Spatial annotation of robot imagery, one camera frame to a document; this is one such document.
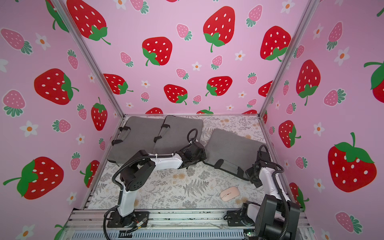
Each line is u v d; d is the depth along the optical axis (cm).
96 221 75
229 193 81
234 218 73
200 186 86
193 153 75
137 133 105
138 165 56
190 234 70
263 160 66
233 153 97
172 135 107
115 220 75
